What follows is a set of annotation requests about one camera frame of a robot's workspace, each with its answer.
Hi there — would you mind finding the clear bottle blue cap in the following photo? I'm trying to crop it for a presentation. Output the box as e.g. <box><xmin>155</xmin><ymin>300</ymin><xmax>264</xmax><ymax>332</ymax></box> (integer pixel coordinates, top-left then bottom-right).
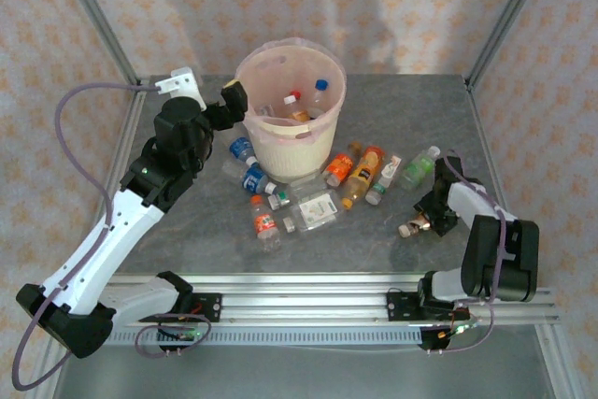
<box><xmin>307</xmin><ymin>79</ymin><xmax>331</xmax><ymax>120</ymax></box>

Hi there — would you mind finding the orange cap bottle red label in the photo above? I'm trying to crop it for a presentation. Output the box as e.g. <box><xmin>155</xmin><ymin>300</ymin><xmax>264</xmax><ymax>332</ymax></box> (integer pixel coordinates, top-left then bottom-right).
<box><xmin>249</xmin><ymin>193</ymin><xmax>284</xmax><ymax>254</ymax></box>

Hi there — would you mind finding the amber juice bottle orange label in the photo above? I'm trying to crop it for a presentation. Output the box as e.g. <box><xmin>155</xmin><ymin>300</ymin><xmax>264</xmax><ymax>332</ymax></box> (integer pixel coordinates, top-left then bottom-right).
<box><xmin>339</xmin><ymin>145</ymin><xmax>387</xmax><ymax>211</ymax></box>

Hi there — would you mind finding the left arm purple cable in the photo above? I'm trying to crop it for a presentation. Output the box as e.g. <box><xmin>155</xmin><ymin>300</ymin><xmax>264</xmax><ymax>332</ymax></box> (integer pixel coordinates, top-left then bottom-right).
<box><xmin>9</xmin><ymin>82</ymin><xmax>215</xmax><ymax>392</ymax></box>

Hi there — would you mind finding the aluminium frame post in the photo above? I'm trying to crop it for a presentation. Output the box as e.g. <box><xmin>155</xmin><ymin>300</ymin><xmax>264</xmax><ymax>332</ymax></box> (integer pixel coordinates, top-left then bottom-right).
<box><xmin>464</xmin><ymin>0</ymin><xmax>557</xmax><ymax>92</ymax></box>
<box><xmin>50</xmin><ymin>0</ymin><xmax>142</xmax><ymax>92</ymax></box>

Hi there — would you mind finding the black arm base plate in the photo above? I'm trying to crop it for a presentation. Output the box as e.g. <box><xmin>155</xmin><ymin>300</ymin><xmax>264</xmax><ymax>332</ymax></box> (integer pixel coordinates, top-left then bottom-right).
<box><xmin>385</xmin><ymin>290</ymin><xmax>426</xmax><ymax>323</ymax></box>
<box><xmin>138</xmin><ymin>292</ymin><xmax>223</xmax><ymax>324</ymax></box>

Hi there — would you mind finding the orange label bottle brown cap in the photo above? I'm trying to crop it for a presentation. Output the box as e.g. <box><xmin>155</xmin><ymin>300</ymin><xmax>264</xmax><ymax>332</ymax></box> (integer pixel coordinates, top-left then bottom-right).
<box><xmin>321</xmin><ymin>139</ymin><xmax>364</xmax><ymax>188</ymax></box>

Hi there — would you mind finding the copper foil bottle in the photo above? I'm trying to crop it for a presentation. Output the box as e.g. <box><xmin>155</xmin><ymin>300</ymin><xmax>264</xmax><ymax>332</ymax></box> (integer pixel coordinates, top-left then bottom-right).
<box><xmin>397</xmin><ymin>210</ymin><xmax>434</xmax><ymax>238</ymax></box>

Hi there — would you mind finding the clear bottle blue label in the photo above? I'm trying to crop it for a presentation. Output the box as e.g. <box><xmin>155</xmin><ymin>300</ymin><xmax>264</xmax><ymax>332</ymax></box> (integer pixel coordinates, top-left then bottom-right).
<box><xmin>228</xmin><ymin>135</ymin><xmax>257</xmax><ymax>167</ymax></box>
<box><xmin>222</xmin><ymin>159</ymin><xmax>278</xmax><ymax>198</ymax></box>

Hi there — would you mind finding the cream plastic bin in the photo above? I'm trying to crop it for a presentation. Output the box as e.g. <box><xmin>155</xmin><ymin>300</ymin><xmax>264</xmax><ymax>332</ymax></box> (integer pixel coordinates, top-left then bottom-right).
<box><xmin>234</xmin><ymin>41</ymin><xmax>348</xmax><ymax>185</ymax></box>

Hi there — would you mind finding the small circuit board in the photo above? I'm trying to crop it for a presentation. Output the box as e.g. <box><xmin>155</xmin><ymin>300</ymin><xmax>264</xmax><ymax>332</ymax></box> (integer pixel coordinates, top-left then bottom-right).
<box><xmin>436</xmin><ymin>322</ymin><xmax>480</xmax><ymax>340</ymax></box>
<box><xmin>156</xmin><ymin>326</ymin><xmax>203</xmax><ymax>343</ymax></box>

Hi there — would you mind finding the white label bottle green cap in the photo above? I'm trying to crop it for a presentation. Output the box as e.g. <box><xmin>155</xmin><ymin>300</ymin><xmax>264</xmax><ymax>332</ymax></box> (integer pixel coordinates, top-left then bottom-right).
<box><xmin>363</xmin><ymin>152</ymin><xmax>404</xmax><ymax>207</ymax></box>

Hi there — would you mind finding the aluminium table side rail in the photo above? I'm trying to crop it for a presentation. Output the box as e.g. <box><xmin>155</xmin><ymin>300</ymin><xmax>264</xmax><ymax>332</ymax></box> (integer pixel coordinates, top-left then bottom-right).
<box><xmin>464</xmin><ymin>78</ymin><xmax>580</xmax><ymax>399</ymax></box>
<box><xmin>25</xmin><ymin>79</ymin><xmax>150</xmax><ymax>399</ymax></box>

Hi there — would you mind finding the grey slotted cable duct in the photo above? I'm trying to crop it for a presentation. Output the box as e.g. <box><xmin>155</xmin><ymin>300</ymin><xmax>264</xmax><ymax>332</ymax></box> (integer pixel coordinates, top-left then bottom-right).
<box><xmin>109</xmin><ymin>327</ymin><xmax>424</xmax><ymax>349</ymax></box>

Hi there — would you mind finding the grey metal lower panel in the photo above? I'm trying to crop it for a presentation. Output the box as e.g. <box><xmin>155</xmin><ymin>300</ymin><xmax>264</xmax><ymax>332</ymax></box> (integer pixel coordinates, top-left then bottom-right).
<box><xmin>50</xmin><ymin>345</ymin><xmax>562</xmax><ymax>399</ymax></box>

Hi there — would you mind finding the small green cap bottle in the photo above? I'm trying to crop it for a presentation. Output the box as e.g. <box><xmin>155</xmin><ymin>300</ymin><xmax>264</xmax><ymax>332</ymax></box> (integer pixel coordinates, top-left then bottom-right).
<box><xmin>266</xmin><ymin>187</ymin><xmax>293</xmax><ymax>211</ymax></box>

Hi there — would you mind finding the square bottle white-green label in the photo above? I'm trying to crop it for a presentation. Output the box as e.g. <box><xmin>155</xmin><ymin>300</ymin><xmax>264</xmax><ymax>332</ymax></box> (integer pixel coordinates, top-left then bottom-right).
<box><xmin>288</xmin><ymin>179</ymin><xmax>346</xmax><ymax>235</ymax></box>

